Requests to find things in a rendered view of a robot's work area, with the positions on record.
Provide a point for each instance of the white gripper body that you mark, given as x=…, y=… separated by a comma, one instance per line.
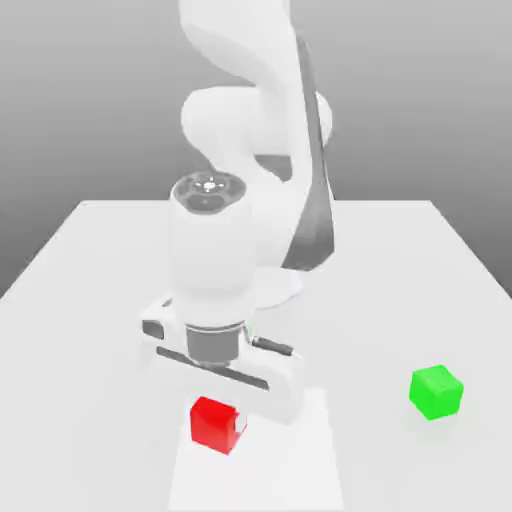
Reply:
x=256, y=390

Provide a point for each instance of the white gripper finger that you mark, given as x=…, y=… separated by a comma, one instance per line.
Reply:
x=240, y=424

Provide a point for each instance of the small red cube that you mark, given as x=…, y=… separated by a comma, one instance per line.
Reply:
x=212, y=424

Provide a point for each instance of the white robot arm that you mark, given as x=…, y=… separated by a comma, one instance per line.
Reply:
x=212, y=248

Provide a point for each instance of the small green cube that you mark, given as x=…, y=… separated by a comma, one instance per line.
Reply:
x=436, y=392

